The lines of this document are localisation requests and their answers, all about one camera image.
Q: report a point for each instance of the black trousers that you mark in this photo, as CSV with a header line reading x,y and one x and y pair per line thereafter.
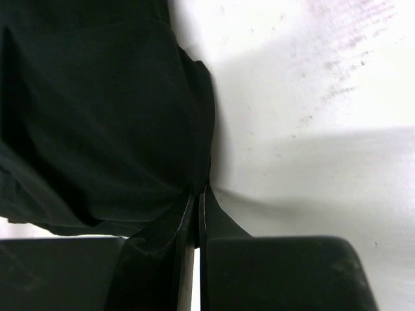
x,y
106,122

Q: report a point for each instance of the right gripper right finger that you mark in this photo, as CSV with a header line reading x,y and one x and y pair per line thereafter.
x,y
242,272

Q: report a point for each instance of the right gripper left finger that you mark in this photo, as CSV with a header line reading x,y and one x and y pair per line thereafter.
x,y
154,270

